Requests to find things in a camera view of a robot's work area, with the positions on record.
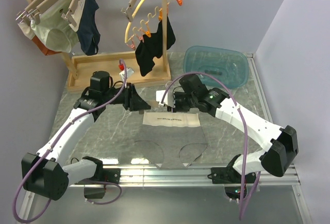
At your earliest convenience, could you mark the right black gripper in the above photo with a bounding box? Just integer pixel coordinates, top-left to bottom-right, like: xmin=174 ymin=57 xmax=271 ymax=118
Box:
xmin=168 ymin=91 xmax=197 ymax=113

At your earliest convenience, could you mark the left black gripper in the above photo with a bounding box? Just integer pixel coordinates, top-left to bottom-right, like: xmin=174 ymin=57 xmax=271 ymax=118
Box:
xmin=103 ymin=83 xmax=151 ymax=111

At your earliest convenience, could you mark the grey and cream underwear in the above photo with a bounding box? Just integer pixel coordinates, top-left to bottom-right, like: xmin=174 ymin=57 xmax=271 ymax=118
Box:
xmin=135 ymin=113 xmax=208 ymax=169

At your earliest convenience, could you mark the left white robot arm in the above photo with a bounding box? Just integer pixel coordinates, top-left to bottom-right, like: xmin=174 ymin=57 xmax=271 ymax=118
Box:
xmin=21 ymin=68 xmax=151 ymax=201

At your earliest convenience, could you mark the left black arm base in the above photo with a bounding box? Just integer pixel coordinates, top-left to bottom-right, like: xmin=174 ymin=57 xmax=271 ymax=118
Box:
xmin=83 ymin=168 xmax=122 ymax=205

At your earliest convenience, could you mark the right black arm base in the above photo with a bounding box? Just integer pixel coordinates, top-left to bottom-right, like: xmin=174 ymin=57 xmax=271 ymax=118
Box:
xmin=207 ymin=167 xmax=241 ymax=200

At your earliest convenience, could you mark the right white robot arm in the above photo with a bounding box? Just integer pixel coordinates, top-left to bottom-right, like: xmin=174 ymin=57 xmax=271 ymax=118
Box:
xmin=156 ymin=73 xmax=299 ymax=184

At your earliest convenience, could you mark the black underwear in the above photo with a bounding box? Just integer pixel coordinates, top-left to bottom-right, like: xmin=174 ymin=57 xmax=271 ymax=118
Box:
xmin=135 ymin=21 xmax=163 ymax=77

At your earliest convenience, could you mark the curved yellow clip hanger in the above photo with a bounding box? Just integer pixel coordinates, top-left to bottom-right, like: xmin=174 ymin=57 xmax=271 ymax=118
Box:
xmin=124 ymin=0 xmax=187 ymax=50

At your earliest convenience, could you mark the navy blue underwear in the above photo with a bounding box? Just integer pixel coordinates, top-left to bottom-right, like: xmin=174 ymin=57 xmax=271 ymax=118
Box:
xmin=77 ymin=0 xmax=101 ymax=56

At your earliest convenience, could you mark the light green underwear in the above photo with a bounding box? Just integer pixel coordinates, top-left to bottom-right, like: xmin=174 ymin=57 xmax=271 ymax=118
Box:
xmin=30 ymin=0 xmax=79 ymax=53

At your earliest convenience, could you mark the orange underwear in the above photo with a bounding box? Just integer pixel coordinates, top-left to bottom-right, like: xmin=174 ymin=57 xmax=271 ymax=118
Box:
xmin=32 ymin=36 xmax=60 ymax=56

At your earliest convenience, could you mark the blue plastic basin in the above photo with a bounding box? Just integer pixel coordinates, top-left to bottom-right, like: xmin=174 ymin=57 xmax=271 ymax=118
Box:
xmin=183 ymin=45 xmax=249 ymax=89

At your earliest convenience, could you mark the wooden drying rack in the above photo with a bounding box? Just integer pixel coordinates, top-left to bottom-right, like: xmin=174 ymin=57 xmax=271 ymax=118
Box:
xmin=19 ymin=0 xmax=171 ymax=92

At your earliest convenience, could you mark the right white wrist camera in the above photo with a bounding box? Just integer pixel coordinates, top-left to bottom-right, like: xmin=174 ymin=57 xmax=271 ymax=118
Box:
xmin=156 ymin=90 xmax=175 ymax=108

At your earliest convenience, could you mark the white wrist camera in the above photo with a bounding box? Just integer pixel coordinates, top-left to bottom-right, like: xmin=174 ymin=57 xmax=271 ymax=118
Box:
xmin=156 ymin=90 xmax=175 ymax=108
xmin=119 ymin=65 xmax=135 ymax=78

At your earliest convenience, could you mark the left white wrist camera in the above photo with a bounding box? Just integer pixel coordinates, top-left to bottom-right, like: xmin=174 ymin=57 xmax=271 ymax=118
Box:
xmin=119 ymin=65 xmax=135 ymax=78

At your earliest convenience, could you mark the aluminium mounting rail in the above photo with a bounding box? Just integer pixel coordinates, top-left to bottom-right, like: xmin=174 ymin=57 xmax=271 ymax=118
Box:
xmin=16 ymin=164 xmax=312 ymax=224

